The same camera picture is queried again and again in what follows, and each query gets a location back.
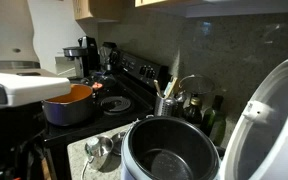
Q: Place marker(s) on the small jar with grey lid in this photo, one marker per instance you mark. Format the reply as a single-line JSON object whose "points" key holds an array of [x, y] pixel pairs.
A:
{"points": [[92, 146]]}

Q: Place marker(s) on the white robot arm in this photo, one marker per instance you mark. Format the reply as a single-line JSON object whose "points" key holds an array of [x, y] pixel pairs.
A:
{"points": [[24, 86]]}

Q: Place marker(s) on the orange interior cooking pot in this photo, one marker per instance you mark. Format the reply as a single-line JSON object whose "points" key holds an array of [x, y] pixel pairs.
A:
{"points": [[71, 108]]}

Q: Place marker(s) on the small silver pot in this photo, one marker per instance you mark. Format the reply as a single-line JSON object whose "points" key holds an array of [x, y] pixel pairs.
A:
{"points": [[103, 157]]}

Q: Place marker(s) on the white rice cooker lid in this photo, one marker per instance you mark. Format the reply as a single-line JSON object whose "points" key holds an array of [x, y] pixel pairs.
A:
{"points": [[258, 146]]}

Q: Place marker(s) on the black electric stove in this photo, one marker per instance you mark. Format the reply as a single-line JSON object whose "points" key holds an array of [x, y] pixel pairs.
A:
{"points": [[128, 93]]}

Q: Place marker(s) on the perforated steel utensil holder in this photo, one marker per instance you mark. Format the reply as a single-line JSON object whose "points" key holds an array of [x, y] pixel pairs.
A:
{"points": [[164, 106]]}

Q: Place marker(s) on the wooden spatula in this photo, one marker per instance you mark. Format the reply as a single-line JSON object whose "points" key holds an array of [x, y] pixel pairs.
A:
{"points": [[170, 87]]}

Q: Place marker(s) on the dark sauce bottle gold cap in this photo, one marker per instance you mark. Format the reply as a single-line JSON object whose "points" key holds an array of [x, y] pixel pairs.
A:
{"points": [[192, 112]]}

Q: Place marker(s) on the black blender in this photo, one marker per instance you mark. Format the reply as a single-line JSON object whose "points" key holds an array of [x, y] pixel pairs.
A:
{"points": [[108, 55]]}

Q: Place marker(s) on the black coffee maker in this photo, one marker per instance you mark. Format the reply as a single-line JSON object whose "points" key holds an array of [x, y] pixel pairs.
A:
{"points": [[85, 56]]}

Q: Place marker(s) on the green olive oil bottle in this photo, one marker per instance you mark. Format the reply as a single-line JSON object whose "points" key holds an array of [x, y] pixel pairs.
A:
{"points": [[213, 124]]}

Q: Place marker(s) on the wire mesh strainer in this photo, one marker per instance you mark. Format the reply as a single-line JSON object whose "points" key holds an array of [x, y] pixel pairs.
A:
{"points": [[196, 84]]}

